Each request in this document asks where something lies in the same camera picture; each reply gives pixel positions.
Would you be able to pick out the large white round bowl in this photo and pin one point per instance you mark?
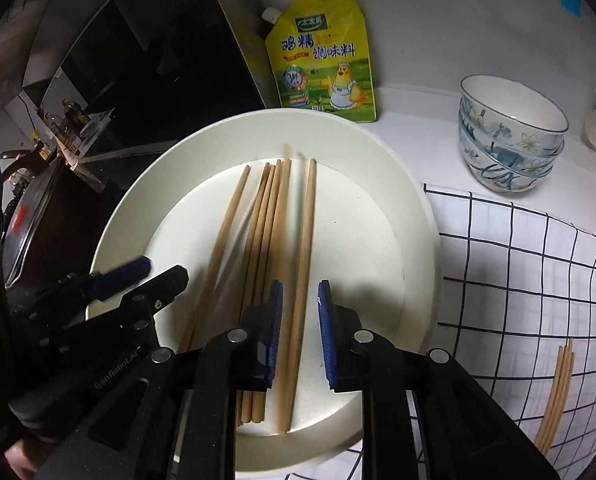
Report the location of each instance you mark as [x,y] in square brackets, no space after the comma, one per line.
[300,197]

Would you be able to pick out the person's left hand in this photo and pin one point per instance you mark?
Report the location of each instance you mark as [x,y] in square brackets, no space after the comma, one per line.
[26,456]

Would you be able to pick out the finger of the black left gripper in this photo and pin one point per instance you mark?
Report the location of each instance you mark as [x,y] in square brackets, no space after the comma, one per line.
[111,283]
[157,293]

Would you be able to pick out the stacked floral porcelain bowls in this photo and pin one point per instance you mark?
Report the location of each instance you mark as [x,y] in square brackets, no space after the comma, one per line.
[510,135]

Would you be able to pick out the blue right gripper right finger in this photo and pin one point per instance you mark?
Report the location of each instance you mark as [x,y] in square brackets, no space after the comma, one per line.
[355,358]

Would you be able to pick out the yellow seasoning pouch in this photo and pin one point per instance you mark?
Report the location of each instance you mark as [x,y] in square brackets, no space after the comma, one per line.
[320,58]

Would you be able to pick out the white black grid cloth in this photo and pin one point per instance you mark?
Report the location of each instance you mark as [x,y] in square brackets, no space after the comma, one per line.
[517,286]

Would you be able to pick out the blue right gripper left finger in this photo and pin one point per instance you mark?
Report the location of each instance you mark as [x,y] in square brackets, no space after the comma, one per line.
[244,357]

